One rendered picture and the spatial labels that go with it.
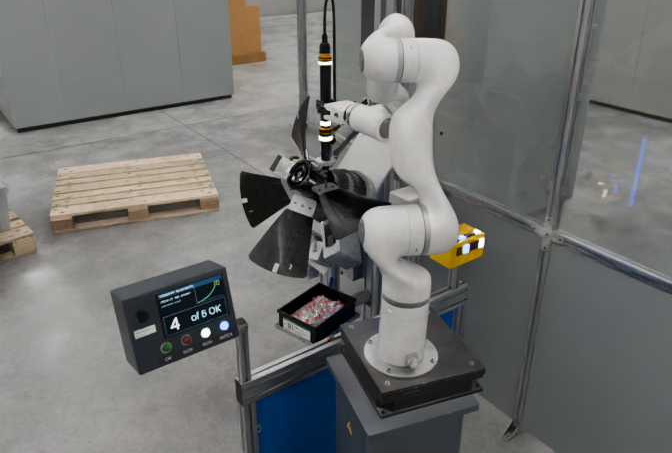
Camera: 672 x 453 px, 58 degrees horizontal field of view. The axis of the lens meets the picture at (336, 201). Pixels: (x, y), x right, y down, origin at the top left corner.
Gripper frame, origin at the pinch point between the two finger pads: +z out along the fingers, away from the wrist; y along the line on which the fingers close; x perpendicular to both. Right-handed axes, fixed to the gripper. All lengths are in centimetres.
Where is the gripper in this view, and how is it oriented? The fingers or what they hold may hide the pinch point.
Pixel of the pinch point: (325, 104)
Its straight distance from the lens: 202.5
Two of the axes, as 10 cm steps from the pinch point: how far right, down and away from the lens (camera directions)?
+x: 0.0, -9.1, -4.2
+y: 8.1, -2.4, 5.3
